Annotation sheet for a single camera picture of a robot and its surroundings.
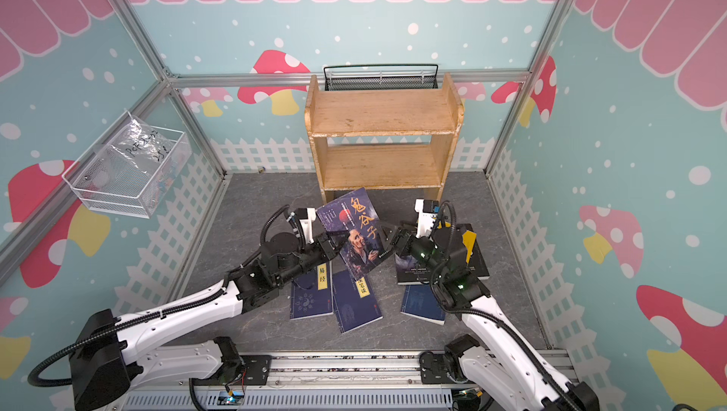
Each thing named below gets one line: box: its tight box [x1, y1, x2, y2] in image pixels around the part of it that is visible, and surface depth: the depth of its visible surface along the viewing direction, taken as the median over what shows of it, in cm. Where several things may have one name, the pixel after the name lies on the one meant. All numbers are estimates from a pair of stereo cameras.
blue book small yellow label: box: [400, 284, 447, 326], surface depth 87 cm
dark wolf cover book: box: [393, 252, 433, 286], surface depth 91 cm
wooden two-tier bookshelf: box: [303, 73, 464, 205], surface depth 82 cm
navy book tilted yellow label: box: [332, 269, 384, 334], surface depth 86 cm
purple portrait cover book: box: [315, 187, 388, 277], surface depth 74 cm
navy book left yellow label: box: [290, 260, 334, 321], surface depth 86 cm
